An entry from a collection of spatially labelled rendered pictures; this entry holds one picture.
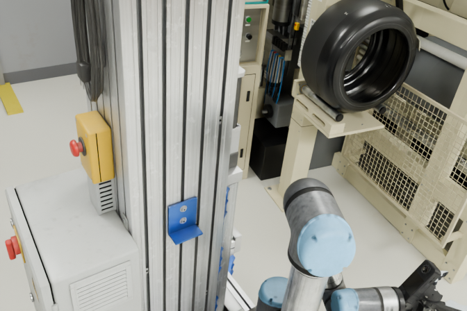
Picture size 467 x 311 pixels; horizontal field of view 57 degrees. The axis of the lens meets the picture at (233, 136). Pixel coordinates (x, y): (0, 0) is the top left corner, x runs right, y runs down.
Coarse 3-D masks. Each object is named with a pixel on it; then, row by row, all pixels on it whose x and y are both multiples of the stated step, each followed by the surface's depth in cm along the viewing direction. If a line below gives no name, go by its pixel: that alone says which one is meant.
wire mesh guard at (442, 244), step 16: (368, 112) 267; (384, 112) 254; (432, 112) 223; (448, 112) 213; (352, 144) 286; (368, 144) 272; (400, 144) 247; (416, 144) 236; (432, 144) 226; (448, 144) 217; (400, 160) 249; (464, 160) 210; (368, 176) 276; (400, 176) 251; (384, 192) 264; (400, 192) 253; (464, 192) 213; (400, 208) 254; (432, 208) 233; (416, 224) 244
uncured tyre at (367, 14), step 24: (360, 0) 204; (336, 24) 198; (360, 24) 193; (384, 24) 196; (408, 24) 202; (312, 48) 207; (336, 48) 196; (384, 48) 236; (408, 48) 211; (312, 72) 210; (336, 72) 200; (360, 72) 243; (384, 72) 236; (408, 72) 220; (336, 96) 208; (360, 96) 236; (384, 96) 221
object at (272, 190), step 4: (264, 188) 308; (268, 188) 306; (272, 188) 307; (276, 188) 308; (268, 192) 303; (272, 192) 303; (276, 192) 304; (272, 196) 299; (276, 196) 300; (280, 196) 300; (276, 200) 297; (280, 200) 297; (280, 204) 293; (280, 208) 290
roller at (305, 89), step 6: (306, 90) 238; (312, 96) 234; (318, 96) 231; (318, 102) 229; (324, 102) 227; (324, 108) 225; (330, 108) 222; (330, 114) 221; (336, 114) 218; (336, 120) 218
